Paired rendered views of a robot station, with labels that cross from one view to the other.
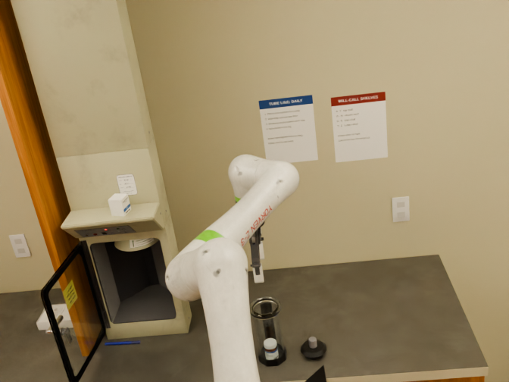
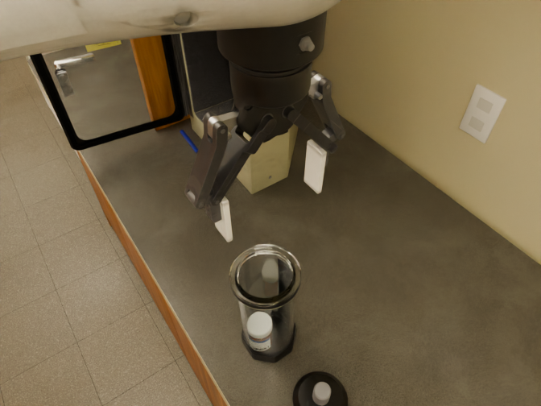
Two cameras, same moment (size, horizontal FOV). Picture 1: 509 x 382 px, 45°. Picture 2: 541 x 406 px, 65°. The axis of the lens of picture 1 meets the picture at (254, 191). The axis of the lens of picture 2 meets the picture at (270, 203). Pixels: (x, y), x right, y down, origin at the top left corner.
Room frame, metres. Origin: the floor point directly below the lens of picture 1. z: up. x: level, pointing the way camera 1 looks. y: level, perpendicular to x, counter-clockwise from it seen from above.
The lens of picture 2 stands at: (1.51, -0.25, 1.70)
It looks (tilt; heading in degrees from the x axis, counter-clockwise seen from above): 48 degrees down; 50
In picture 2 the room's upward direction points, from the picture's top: straight up
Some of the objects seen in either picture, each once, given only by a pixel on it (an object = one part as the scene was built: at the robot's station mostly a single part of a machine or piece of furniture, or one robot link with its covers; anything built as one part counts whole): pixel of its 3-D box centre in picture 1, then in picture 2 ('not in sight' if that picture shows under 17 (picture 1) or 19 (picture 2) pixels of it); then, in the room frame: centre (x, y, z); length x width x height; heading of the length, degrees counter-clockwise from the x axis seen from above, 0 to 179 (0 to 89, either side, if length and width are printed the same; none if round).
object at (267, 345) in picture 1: (268, 330); (266, 307); (1.73, 0.02, 1.06); 0.11 x 0.11 x 0.21
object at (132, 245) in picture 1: (136, 233); not in sight; (2.05, 0.46, 1.34); 0.18 x 0.18 x 0.05
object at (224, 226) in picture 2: (257, 273); (221, 214); (1.66, 0.03, 1.34); 0.03 x 0.01 x 0.07; 85
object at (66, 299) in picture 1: (76, 314); (110, 66); (1.80, 0.68, 1.19); 0.30 x 0.01 x 0.40; 168
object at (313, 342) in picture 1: (313, 345); (320, 397); (1.72, -0.13, 0.97); 0.09 x 0.09 x 0.07
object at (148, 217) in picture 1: (113, 226); not in sight; (1.89, 0.49, 1.46); 0.32 x 0.11 x 0.10; 84
